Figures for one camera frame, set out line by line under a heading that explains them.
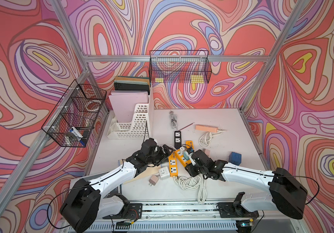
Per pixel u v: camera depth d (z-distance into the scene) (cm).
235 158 88
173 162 88
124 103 91
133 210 72
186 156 78
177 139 99
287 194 42
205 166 64
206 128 99
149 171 90
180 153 88
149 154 65
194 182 82
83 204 41
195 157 64
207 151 94
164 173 82
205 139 96
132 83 94
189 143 96
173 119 111
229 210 72
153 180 82
